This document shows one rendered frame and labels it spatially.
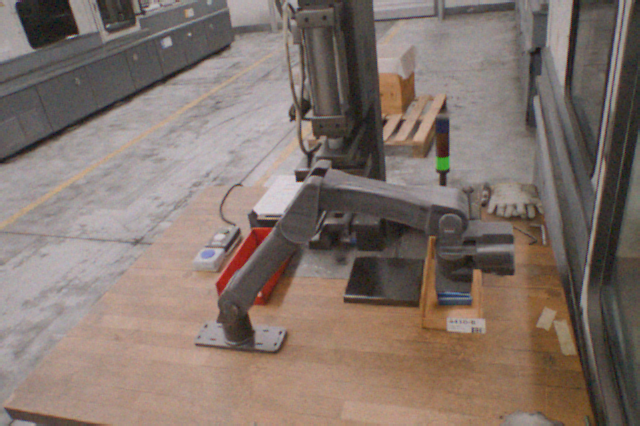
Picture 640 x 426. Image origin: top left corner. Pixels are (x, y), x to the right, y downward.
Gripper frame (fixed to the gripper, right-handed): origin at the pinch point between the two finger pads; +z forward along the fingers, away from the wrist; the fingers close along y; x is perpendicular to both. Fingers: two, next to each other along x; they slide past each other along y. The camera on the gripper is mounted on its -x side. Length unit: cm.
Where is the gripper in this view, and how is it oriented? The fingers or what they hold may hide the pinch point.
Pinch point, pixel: (454, 279)
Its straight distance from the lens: 105.1
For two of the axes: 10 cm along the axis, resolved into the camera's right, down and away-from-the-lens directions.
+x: -9.6, -0.1, 2.9
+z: 2.6, 4.3, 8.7
